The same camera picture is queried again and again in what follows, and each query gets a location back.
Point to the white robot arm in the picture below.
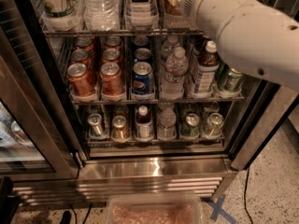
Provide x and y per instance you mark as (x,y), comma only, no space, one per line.
(255,39)

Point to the rear water bottle middle shelf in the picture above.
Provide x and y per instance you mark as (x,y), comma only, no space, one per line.
(168,47)

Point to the rear blue pepsi can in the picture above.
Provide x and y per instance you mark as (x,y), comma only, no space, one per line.
(141,41)

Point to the blue pepsi can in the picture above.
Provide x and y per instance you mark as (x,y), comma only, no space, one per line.
(142,55)
(141,41)
(142,78)

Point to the middle blue pepsi can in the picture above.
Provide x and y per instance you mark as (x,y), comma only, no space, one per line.
(142,55)

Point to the clear water bottle top shelf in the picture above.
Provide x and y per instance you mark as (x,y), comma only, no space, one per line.
(101,15)

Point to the orange soda can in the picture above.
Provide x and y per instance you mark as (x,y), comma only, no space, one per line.
(84,43)
(112,55)
(113,42)
(80,77)
(83,56)
(111,79)

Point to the front blue pepsi can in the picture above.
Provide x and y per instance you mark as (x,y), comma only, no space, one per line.
(142,78)

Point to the front water bottle middle shelf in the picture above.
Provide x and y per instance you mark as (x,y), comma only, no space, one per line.
(174,74)

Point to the front green soda can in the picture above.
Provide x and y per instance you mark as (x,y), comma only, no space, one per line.
(230,79)

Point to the rear left orange soda can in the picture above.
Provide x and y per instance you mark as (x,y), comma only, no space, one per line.
(84,43)

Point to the middle left orange soda can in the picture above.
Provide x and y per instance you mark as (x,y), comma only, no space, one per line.
(83,56)

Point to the white green can bottom shelf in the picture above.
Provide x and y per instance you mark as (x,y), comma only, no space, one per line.
(213,125)

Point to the front left orange soda can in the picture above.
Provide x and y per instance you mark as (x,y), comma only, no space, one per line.
(80,77)

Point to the small tea bottle bottom shelf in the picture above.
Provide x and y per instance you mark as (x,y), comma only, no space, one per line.
(143,123)

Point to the water bottle bottom shelf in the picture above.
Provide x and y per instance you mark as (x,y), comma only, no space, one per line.
(167,124)

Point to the open fridge door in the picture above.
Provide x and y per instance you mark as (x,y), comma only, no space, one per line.
(273,108)

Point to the gold can bottom shelf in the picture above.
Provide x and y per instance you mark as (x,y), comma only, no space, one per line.
(120,129)

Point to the silver can bottom shelf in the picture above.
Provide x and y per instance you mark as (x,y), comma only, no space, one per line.
(97,124)

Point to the stainless steel fridge base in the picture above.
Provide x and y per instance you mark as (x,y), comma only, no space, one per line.
(97,181)

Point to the left glass fridge door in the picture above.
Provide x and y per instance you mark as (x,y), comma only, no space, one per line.
(30,86)

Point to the white label tea bottle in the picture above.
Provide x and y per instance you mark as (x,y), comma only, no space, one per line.
(137,8)

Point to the front iced tea bottle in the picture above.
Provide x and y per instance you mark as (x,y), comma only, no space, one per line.
(205,69)

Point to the blue tape cross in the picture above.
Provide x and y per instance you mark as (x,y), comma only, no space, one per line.
(217,210)

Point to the clear plastic bin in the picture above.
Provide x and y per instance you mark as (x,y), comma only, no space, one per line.
(154,208)

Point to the middle wire shelf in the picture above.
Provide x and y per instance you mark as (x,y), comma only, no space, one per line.
(159,101)

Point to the bottom wire shelf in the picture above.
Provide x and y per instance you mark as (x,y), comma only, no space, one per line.
(133,142)

